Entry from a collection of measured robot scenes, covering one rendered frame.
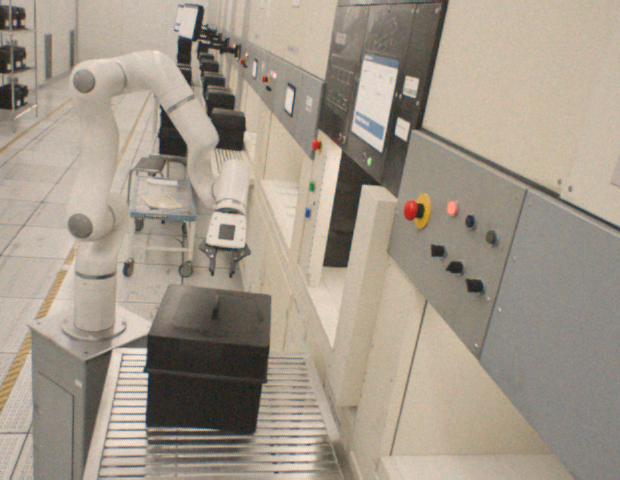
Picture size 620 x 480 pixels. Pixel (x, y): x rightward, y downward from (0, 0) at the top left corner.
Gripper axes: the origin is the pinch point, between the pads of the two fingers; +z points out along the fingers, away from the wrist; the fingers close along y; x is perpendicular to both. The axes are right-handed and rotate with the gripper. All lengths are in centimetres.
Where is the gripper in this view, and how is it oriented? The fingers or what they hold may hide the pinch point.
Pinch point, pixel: (222, 268)
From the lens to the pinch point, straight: 152.9
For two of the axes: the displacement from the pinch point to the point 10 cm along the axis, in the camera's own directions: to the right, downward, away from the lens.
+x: -1.3, 4.2, 9.0
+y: 9.9, 1.1, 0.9
